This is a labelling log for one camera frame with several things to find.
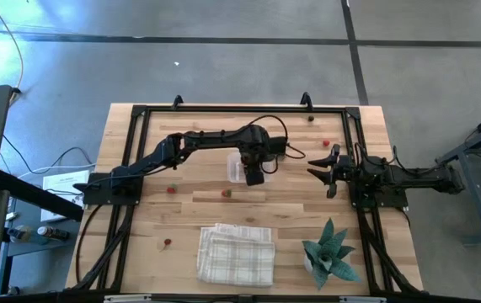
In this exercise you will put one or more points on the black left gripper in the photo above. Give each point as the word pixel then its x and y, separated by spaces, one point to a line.
pixel 255 177

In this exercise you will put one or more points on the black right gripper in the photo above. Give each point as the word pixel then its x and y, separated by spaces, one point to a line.
pixel 331 191

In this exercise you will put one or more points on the clear plastic tupperware container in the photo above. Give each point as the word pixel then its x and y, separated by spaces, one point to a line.
pixel 235 162

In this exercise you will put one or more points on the red strawberry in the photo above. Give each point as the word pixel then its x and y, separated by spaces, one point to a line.
pixel 226 193
pixel 326 143
pixel 172 189

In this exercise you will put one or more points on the dark red cherry with stem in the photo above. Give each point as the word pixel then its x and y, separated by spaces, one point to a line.
pixel 167 242

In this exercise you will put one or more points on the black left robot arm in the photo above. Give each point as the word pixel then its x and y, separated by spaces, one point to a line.
pixel 210 139

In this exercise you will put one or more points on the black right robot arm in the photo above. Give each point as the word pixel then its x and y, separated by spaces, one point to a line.
pixel 417 179

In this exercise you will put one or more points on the dark round cherry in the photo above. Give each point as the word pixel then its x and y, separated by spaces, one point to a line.
pixel 311 118

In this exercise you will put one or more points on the black table clamp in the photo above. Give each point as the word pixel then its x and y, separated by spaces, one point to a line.
pixel 177 101
pixel 306 99

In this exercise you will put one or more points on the white plaid kitchen cloth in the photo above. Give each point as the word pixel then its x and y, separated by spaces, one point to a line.
pixel 236 256

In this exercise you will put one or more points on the green succulent in white pot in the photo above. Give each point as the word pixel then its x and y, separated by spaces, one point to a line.
pixel 328 256

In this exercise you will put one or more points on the white paper booklet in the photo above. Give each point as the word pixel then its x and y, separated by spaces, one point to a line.
pixel 61 185

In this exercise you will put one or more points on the dark bottle with white cap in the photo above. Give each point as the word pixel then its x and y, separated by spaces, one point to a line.
pixel 53 233

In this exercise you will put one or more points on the grey lower shelf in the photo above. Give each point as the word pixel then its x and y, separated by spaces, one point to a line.
pixel 29 250

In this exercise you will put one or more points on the clear plastic bottle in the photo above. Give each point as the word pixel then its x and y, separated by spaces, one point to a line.
pixel 21 234

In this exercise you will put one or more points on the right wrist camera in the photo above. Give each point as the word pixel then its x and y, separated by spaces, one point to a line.
pixel 343 163

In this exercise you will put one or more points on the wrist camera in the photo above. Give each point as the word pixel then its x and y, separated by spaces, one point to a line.
pixel 343 163
pixel 280 147

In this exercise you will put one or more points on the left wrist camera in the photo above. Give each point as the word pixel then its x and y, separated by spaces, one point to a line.
pixel 280 147

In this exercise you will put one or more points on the black aluminium table frame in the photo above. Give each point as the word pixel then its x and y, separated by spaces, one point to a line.
pixel 223 109

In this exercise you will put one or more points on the white metal bracket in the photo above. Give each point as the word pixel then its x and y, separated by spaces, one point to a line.
pixel 127 299
pixel 362 299

